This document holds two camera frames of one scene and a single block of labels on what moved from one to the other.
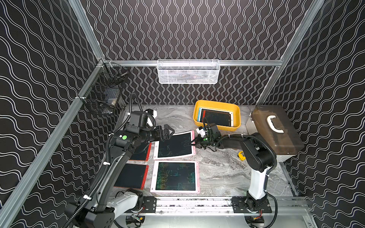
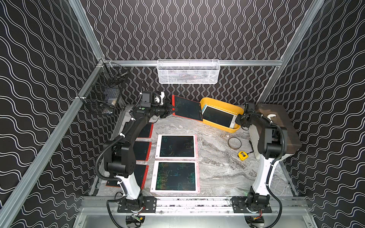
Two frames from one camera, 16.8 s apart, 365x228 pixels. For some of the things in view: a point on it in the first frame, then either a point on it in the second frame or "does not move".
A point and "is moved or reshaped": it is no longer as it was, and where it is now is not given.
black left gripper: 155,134 to 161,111
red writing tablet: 143,156 does not move
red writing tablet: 220,118 to 187,108
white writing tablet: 175,176 does not move
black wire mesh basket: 102,93 does not move
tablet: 199,112 is moved or reshaped
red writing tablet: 133,176 does not move
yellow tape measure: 241,156 does not move
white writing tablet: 177,146 does not move
